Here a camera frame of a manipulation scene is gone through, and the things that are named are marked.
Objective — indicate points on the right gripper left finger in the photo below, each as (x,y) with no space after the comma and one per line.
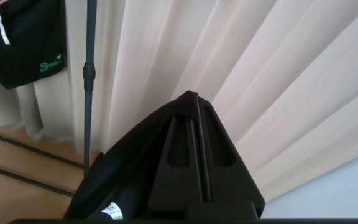
(160,193)

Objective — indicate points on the black shorts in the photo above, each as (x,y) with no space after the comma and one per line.
(26,46)

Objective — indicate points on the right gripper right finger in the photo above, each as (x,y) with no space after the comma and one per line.
(235,183)

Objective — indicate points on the black clothes rack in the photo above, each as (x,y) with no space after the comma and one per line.
(89,93)

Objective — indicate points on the black garment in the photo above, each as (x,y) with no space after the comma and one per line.
(126,168)

